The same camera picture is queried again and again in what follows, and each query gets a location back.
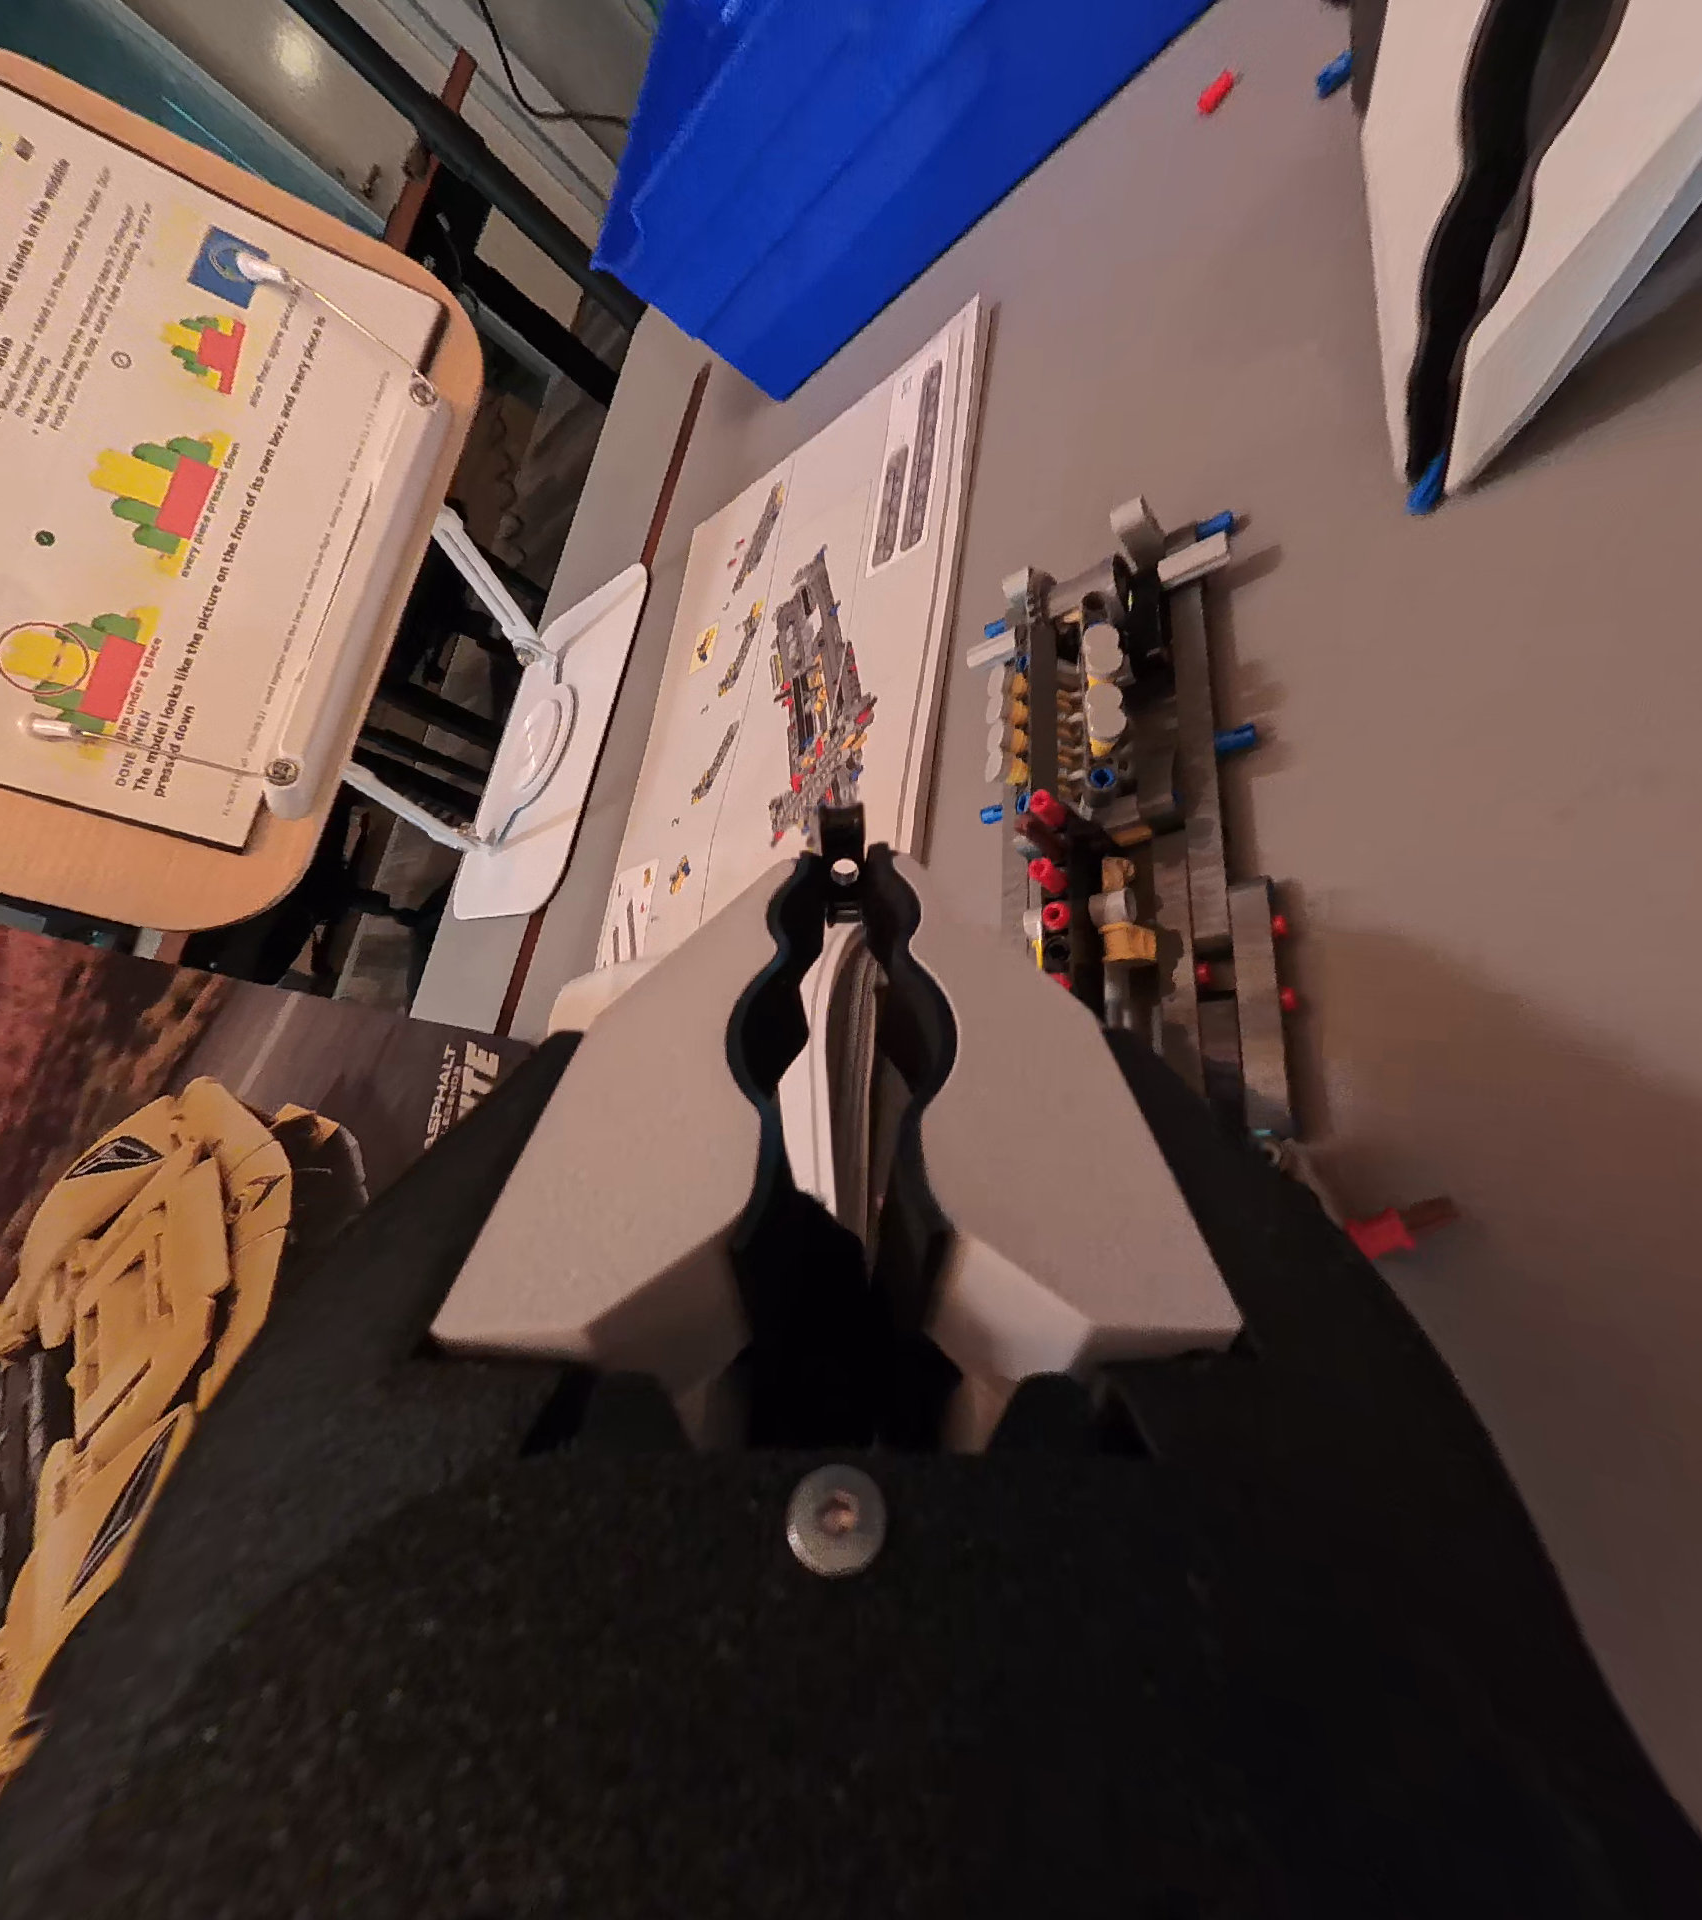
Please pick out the white folding stand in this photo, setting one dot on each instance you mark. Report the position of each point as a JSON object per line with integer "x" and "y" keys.
{"x": 551, "y": 749}

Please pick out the lego instruction booklet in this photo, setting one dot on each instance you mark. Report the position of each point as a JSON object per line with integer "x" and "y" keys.
{"x": 941, "y": 599}

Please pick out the wooden instruction board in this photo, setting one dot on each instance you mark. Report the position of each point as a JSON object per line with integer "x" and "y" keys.
{"x": 267, "y": 450}

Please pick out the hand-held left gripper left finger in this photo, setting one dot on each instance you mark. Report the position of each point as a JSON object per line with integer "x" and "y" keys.
{"x": 598, "y": 1186}

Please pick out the blue lego pin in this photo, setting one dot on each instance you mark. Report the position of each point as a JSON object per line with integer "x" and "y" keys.
{"x": 1425, "y": 487}

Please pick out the blue storage bin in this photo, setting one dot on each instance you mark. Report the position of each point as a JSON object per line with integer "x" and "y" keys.
{"x": 823, "y": 181}

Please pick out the lego set box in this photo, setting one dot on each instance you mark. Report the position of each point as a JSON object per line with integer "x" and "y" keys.
{"x": 42, "y": 1049}

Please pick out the lego chassis assembly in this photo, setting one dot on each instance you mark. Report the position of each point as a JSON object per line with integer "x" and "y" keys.
{"x": 1249, "y": 975}

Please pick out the scattered small lego pins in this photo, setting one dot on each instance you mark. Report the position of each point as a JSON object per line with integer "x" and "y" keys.
{"x": 1214, "y": 94}

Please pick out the small black lego piece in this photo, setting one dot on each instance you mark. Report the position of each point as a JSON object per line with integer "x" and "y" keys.
{"x": 838, "y": 855}

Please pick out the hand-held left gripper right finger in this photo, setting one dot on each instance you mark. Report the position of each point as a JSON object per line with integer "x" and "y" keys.
{"x": 1075, "y": 1186}

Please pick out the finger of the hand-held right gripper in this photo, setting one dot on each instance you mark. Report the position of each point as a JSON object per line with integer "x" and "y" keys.
{"x": 1587, "y": 255}
{"x": 1399, "y": 225}

